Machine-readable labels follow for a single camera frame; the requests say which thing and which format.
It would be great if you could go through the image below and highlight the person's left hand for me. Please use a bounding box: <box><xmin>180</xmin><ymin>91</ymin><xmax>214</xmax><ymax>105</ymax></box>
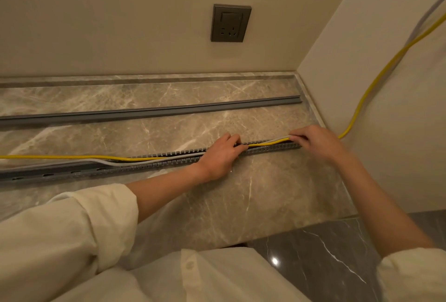
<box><xmin>197</xmin><ymin>133</ymin><xmax>250</xmax><ymax>183</ymax></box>

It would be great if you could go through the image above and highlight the person's right hand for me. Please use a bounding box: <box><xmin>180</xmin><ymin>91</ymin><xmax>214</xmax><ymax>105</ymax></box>
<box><xmin>288</xmin><ymin>125</ymin><xmax>350</xmax><ymax>166</ymax></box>

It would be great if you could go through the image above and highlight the yellow cable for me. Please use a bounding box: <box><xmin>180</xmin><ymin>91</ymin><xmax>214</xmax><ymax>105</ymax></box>
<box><xmin>0</xmin><ymin>11</ymin><xmax>446</xmax><ymax>163</ymax></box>

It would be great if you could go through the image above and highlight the light grey cable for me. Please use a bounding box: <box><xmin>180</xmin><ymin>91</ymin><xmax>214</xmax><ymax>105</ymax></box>
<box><xmin>0</xmin><ymin>0</ymin><xmax>446</xmax><ymax>171</ymax></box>

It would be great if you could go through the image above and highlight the person's left forearm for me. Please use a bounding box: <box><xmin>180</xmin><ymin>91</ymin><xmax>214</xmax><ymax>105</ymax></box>
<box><xmin>125</xmin><ymin>163</ymin><xmax>210</xmax><ymax>225</ymax></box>

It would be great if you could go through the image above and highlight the person's right forearm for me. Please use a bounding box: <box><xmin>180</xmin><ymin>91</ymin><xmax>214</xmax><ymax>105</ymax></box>
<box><xmin>334</xmin><ymin>152</ymin><xmax>437</xmax><ymax>261</ymax></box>

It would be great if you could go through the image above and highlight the white shirt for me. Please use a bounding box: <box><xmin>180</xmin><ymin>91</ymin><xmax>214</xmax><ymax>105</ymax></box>
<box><xmin>0</xmin><ymin>183</ymin><xmax>446</xmax><ymax>302</ymax></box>

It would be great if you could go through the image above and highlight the grey cable duct cover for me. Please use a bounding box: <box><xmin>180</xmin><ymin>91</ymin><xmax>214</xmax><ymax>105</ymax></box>
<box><xmin>0</xmin><ymin>95</ymin><xmax>303</xmax><ymax>129</ymax></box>

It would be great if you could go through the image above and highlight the dark grey wall socket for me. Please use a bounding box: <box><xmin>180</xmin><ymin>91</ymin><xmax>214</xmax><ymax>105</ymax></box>
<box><xmin>210</xmin><ymin>4</ymin><xmax>252</xmax><ymax>43</ymax></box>

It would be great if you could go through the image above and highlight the grey slotted cable duct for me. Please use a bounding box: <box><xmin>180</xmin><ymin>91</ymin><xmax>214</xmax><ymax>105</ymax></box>
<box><xmin>0</xmin><ymin>140</ymin><xmax>302</xmax><ymax>183</ymax></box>

